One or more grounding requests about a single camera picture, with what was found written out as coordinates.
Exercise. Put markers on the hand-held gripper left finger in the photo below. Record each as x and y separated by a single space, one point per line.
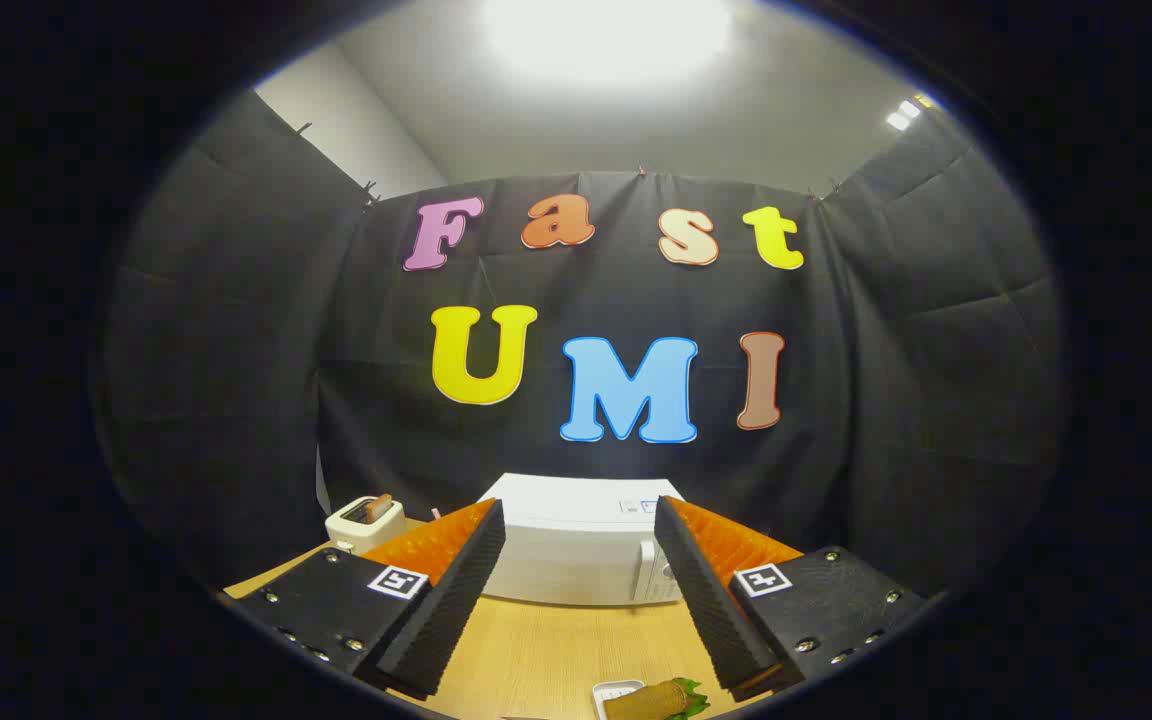
456 600

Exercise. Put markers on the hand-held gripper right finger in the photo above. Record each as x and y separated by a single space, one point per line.
706 600

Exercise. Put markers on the sandwich with green lettuce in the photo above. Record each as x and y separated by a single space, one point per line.
651 700

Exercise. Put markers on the white microwave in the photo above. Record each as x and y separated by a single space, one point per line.
566 550

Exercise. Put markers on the brown toast slice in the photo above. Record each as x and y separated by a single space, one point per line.
379 507

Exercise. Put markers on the cream toaster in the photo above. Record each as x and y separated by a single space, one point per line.
351 528

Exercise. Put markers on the small white plate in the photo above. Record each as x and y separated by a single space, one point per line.
611 692

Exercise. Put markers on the small ceiling light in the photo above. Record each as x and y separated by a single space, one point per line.
902 112

